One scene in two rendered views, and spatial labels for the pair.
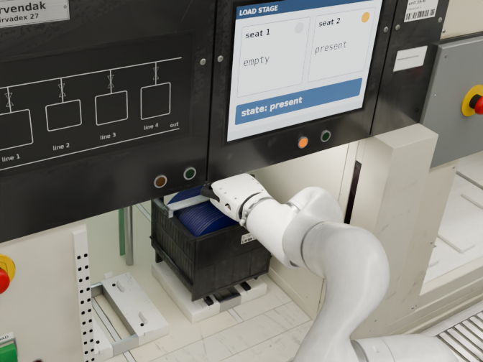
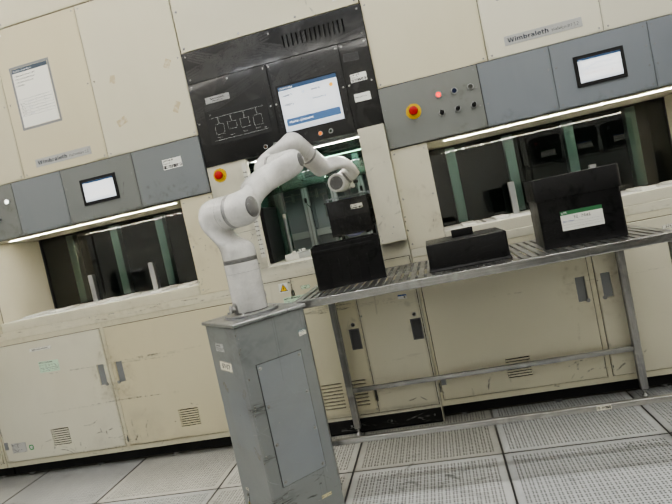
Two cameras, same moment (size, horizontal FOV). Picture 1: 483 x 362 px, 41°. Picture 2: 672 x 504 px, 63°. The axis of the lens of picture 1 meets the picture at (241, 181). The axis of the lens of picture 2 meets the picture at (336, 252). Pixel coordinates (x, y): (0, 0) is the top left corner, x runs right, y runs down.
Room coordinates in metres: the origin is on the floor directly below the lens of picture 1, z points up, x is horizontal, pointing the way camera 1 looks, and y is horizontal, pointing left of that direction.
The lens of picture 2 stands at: (-0.80, -1.93, 1.01)
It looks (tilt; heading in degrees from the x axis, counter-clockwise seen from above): 3 degrees down; 47
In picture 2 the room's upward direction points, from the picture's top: 12 degrees counter-clockwise
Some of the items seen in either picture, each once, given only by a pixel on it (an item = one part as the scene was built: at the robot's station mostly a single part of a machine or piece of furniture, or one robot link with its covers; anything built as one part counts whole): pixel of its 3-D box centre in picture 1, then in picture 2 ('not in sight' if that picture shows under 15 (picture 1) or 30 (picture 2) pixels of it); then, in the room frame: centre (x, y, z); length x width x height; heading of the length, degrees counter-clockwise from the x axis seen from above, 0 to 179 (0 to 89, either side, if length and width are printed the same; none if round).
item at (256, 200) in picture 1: (258, 212); not in sight; (1.09, -0.04, 1.19); 0.09 x 0.03 x 0.08; 126
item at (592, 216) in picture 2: not in sight; (572, 206); (1.23, -1.06, 0.89); 0.29 x 0.29 x 0.25; 33
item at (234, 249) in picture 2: not in sight; (226, 230); (0.25, -0.27, 1.07); 0.19 x 0.12 x 0.24; 106
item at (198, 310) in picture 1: (208, 276); not in sight; (1.22, 0.06, 0.89); 0.22 x 0.21 x 0.04; 36
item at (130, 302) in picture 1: (106, 314); (308, 251); (1.06, 0.28, 0.89); 0.22 x 0.21 x 0.04; 36
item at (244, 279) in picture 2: not in sight; (246, 287); (0.26, -0.30, 0.85); 0.19 x 0.19 x 0.18
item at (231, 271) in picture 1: (211, 223); (351, 210); (1.22, 0.06, 1.06); 0.24 x 0.20 x 0.32; 126
